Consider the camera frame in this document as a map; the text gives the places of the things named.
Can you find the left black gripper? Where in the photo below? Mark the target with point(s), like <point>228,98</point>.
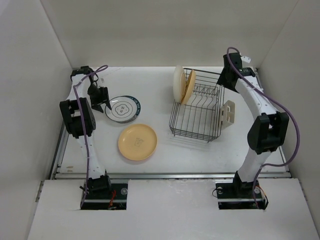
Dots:
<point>103,99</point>

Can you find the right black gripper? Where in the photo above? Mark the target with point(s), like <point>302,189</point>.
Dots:
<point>222,81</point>

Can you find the grey patterned plate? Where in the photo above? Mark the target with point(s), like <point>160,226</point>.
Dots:
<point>122,108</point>

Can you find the orange yellow plate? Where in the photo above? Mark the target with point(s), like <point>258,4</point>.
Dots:
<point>137,142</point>

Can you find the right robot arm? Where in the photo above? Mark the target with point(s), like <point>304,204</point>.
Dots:
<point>268,130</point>

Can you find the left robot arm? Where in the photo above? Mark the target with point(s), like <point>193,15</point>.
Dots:
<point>85,96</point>

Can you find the beige cutlery holder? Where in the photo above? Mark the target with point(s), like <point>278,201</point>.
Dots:
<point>227,114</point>

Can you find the tan yellow plate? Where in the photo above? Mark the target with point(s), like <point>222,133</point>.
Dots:
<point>190,84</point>

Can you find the cream white plate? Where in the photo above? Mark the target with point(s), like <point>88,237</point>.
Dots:
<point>179,83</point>

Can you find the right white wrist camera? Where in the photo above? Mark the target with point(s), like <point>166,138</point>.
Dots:
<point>245,59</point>

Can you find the wire dish rack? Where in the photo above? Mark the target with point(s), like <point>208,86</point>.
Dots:
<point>199,118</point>

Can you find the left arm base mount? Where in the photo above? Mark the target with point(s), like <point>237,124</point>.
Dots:
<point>108,199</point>

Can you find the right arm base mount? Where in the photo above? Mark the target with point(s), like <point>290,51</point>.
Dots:
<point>240,197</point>

